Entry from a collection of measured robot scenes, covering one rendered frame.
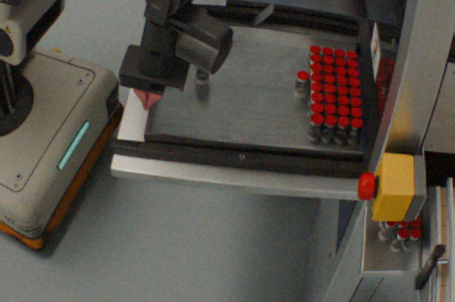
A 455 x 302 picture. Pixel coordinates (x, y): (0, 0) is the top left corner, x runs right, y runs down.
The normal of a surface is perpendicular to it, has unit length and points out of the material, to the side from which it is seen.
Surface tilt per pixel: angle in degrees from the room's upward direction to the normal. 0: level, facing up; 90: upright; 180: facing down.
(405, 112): 90
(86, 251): 0
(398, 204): 90
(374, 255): 0
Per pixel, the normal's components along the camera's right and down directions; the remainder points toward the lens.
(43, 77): 0.04, -0.64
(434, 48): -0.10, 0.76
